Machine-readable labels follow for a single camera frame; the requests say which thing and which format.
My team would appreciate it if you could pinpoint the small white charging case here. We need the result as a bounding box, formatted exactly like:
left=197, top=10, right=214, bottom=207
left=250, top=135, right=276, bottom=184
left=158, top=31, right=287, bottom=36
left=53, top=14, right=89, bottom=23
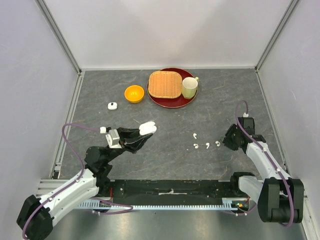
left=107, top=102, right=118, bottom=111

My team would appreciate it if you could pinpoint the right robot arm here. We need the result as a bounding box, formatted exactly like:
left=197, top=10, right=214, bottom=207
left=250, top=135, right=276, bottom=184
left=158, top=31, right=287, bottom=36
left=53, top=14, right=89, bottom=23
left=222, top=116, right=304, bottom=226

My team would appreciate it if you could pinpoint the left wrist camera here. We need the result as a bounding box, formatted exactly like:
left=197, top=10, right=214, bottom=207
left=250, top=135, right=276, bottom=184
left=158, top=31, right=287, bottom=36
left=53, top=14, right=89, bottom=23
left=105, top=129, right=122, bottom=149

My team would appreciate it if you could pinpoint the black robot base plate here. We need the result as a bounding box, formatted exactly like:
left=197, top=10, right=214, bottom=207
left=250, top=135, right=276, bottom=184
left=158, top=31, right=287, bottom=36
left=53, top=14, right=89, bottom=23
left=97, top=179, right=247, bottom=206

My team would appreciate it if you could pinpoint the white earbud charging case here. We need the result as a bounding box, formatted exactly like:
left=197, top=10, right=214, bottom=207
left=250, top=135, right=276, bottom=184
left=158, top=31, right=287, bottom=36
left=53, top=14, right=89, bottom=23
left=139, top=121, right=157, bottom=136

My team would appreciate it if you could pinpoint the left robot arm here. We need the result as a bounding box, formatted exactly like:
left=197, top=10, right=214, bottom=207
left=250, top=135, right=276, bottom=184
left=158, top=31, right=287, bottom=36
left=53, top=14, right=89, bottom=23
left=16, top=121, right=157, bottom=240

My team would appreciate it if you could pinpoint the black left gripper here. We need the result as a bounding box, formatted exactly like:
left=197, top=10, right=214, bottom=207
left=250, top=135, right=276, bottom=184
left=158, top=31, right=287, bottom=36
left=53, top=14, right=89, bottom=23
left=104, top=126, right=154, bottom=164

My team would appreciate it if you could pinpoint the pale green mug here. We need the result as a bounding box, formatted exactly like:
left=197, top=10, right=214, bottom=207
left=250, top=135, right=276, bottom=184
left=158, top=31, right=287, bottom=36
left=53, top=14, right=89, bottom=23
left=182, top=77, right=199, bottom=99

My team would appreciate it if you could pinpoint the aluminium frame post right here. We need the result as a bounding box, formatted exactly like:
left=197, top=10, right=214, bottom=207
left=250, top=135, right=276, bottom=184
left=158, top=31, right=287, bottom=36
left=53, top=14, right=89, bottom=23
left=254, top=0, right=300, bottom=73

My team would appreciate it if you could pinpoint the light blue cable duct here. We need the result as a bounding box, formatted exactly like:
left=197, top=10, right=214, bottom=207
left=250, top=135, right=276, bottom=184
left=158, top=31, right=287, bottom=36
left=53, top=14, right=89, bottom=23
left=76, top=198, right=249, bottom=211

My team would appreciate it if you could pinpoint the woven bamboo basket tray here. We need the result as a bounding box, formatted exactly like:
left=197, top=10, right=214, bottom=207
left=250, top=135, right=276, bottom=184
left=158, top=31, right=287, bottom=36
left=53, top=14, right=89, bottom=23
left=147, top=71, right=182, bottom=99

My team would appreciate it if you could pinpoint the aluminium frame post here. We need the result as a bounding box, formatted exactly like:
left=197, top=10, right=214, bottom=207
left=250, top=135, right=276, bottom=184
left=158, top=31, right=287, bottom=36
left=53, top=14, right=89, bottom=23
left=35, top=0, right=82, bottom=75
left=254, top=0, right=300, bottom=73

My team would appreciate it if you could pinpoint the orange plastic bowl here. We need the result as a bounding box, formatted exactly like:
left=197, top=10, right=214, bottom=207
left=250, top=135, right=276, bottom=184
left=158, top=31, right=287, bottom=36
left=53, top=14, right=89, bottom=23
left=124, top=85, right=145, bottom=104

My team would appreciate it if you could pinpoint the aluminium frame post left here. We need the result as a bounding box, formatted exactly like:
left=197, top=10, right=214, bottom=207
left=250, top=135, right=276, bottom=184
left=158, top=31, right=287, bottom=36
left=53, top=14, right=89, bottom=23
left=35, top=0, right=82, bottom=75

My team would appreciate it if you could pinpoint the red round lacquer tray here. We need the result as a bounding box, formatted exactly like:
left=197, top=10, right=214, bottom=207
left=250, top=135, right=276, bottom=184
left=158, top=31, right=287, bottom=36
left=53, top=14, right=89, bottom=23
left=147, top=67, right=199, bottom=109

